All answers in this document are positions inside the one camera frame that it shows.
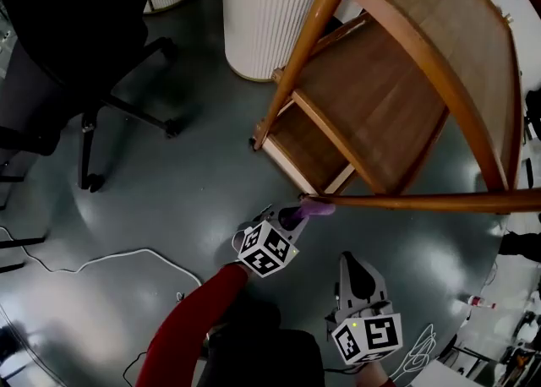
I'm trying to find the wooden three-tier cart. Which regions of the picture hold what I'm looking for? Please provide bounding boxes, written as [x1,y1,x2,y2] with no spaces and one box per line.
[249,0,541,215]

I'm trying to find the long white cable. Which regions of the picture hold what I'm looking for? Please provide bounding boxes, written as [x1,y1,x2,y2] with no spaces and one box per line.
[0,224,205,290]

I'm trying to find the purple cloth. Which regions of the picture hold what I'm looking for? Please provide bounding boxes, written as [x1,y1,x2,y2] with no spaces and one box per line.
[297,200,337,221]

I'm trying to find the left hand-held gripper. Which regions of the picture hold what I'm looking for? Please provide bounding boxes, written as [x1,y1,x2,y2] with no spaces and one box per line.
[236,204,312,279]

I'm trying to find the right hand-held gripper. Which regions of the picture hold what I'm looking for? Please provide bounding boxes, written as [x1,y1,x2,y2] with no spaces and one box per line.
[325,251,403,366]

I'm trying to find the coiled white cable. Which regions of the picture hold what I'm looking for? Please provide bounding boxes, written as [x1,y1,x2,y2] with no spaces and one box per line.
[387,323,437,383]

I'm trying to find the person's right forearm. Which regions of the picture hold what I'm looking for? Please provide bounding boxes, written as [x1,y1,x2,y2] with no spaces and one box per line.
[358,361,397,387]

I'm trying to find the person's left forearm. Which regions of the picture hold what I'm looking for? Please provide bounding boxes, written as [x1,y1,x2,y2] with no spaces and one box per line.
[134,262,255,387]

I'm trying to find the plastic bottle red label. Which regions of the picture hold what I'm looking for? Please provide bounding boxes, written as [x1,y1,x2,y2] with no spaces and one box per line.
[463,293,499,310]

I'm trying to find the black office chair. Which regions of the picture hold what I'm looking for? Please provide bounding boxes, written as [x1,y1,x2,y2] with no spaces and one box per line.
[0,0,186,194]
[523,87,541,146]

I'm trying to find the white round table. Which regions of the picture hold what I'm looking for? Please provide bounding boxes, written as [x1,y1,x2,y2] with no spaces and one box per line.
[103,0,336,82]

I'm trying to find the white metal-frame table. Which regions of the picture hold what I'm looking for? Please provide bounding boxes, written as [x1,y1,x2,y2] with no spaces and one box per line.
[438,350,541,387]

